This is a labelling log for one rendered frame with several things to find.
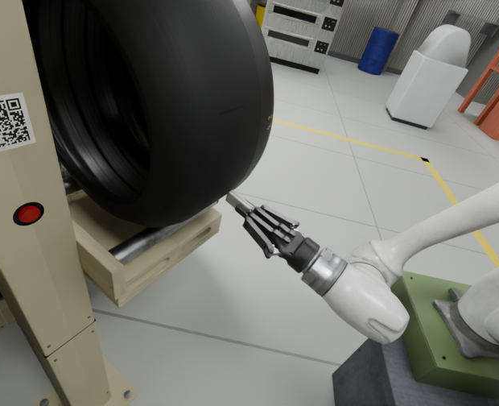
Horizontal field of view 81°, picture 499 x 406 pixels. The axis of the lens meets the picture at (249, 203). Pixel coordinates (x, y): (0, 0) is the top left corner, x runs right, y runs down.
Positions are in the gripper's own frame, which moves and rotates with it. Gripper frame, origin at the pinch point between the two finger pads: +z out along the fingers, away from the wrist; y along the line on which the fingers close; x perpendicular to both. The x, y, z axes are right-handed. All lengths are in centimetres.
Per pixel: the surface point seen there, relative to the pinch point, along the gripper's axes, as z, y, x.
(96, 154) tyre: 42.2, 7.5, 12.4
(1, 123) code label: 22.0, 33.2, -17.1
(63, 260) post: 18.1, 30.7, 13.6
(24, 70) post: 22.9, 28.9, -23.3
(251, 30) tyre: 12.1, -3.2, -32.3
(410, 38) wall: 105, -863, 38
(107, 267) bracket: 9.0, 27.3, 8.7
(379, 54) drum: 130, -748, 80
